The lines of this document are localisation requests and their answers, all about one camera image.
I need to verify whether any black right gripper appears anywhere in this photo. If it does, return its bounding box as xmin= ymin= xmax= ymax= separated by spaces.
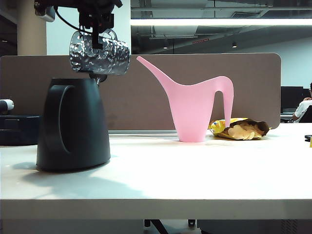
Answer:
xmin=78 ymin=9 xmax=116 ymax=50

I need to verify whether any textured clear glass cup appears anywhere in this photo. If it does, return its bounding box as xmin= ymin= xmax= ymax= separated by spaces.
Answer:
xmin=69 ymin=28 xmax=131 ymax=76

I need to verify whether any brown desk partition panel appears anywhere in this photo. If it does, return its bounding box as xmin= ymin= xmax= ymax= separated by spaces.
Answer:
xmin=0 ymin=53 xmax=282 ymax=131

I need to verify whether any black watering can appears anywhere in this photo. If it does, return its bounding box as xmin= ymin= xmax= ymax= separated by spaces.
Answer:
xmin=36 ymin=73 xmax=112 ymax=173

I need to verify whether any white and black cylinder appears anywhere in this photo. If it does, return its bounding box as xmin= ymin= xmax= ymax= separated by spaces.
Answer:
xmin=0 ymin=98 xmax=15 ymax=115

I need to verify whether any pink plastic watering can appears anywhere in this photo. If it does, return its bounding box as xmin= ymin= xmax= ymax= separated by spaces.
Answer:
xmin=136 ymin=56 xmax=234 ymax=143

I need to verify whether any black storage box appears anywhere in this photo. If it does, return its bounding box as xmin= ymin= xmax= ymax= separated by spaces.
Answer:
xmin=0 ymin=115 xmax=42 ymax=146

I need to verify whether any long white ceiling light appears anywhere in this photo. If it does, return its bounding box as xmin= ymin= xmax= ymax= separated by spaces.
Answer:
xmin=130 ymin=18 xmax=312 ymax=26

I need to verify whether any open yellow chips bag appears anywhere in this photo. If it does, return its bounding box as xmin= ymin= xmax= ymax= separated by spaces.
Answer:
xmin=208 ymin=117 xmax=271 ymax=141

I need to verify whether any black table leg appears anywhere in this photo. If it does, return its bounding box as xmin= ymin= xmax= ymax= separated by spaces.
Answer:
xmin=143 ymin=219 xmax=171 ymax=234

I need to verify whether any dark computer monitor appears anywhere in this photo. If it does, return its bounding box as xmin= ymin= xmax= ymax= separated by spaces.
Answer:
xmin=280 ymin=86 xmax=305 ymax=114

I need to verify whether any seated person in white shirt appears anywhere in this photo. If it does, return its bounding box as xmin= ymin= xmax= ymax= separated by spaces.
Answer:
xmin=292 ymin=82 xmax=312 ymax=124

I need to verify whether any black office chair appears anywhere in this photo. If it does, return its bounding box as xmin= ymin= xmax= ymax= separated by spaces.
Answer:
xmin=299 ymin=105 xmax=312 ymax=124

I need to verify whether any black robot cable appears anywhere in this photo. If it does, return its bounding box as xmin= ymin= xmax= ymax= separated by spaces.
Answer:
xmin=54 ymin=6 xmax=82 ymax=29

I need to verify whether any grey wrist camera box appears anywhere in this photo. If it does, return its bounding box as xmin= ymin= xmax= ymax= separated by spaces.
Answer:
xmin=36 ymin=6 xmax=56 ymax=23

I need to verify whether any grey aluminium desk rail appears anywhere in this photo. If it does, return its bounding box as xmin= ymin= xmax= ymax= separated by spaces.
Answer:
xmin=109 ymin=130 xmax=180 ymax=140

